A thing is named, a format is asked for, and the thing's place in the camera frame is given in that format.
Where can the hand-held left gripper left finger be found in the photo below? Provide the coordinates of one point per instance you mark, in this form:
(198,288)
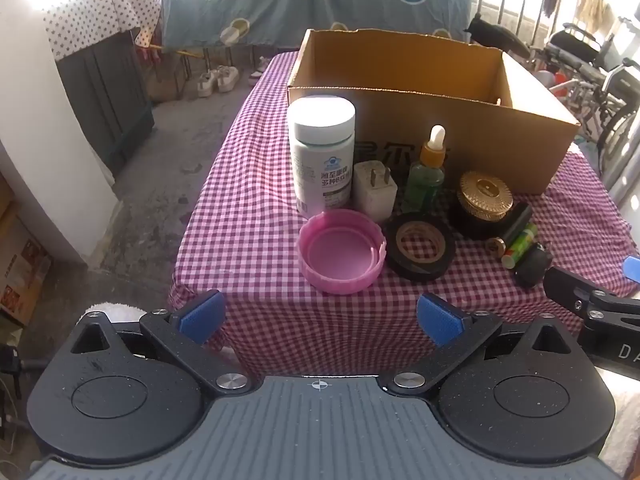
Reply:
(202,317)

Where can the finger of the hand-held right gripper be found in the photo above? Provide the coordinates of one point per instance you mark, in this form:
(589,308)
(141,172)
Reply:
(633,267)
(575,287)

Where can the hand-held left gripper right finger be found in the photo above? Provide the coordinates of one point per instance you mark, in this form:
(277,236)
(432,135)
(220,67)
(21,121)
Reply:
(440,317)

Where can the small black key fob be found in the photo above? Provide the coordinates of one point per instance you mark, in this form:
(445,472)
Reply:
(532,267)

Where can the black tape roll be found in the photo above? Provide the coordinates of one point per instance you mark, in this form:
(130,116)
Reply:
(400,260)

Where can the black tube with gold end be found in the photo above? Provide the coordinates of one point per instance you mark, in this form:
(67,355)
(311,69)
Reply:
(516,224)

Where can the pink plastic lid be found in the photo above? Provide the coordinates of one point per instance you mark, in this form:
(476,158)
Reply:
(340,255)

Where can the black jar with gold lid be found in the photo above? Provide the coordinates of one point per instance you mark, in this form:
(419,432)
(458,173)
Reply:
(485,195)

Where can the green dropper bottle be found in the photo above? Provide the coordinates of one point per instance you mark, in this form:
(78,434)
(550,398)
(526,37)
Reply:
(424,180)

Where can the white charger plug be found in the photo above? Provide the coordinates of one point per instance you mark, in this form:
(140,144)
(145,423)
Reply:
(372,195)

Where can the brown cardboard box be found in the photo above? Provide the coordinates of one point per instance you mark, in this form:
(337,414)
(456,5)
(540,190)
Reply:
(450,125)

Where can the white pill bottle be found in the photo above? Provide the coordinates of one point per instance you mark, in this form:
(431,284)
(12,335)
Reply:
(320,160)

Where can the purple checkered tablecloth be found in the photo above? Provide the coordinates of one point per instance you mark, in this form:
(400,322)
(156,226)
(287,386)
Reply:
(250,185)

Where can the printed cardboard box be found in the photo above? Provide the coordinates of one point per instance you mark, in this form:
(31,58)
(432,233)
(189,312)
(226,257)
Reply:
(20,270)

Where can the wheelchair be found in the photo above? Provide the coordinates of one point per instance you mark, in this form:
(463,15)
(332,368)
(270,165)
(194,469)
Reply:
(590,60)

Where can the white shoe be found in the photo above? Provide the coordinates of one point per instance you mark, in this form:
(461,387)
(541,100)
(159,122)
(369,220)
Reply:
(227,79)
(263,64)
(206,85)
(255,77)

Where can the dark cabinet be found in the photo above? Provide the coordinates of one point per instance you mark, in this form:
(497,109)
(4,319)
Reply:
(100,95)

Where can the beige hanging garment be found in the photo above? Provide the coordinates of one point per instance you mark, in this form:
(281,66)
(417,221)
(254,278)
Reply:
(595,10)

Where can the black cushion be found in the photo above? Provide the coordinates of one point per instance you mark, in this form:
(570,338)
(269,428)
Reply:
(495,37)

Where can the white polka dot cloth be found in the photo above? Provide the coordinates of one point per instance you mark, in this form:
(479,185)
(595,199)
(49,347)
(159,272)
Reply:
(95,15)

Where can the blue sheet with circles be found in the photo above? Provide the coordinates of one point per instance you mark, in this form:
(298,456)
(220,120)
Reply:
(280,0)

